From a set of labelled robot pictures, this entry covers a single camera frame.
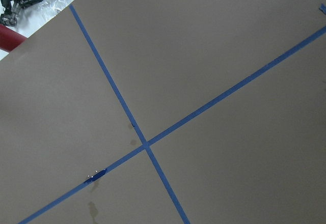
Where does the red thermos bottle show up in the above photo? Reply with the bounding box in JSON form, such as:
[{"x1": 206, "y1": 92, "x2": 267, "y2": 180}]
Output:
[{"x1": 0, "y1": 24, "x2": 27, "y2": 52}]

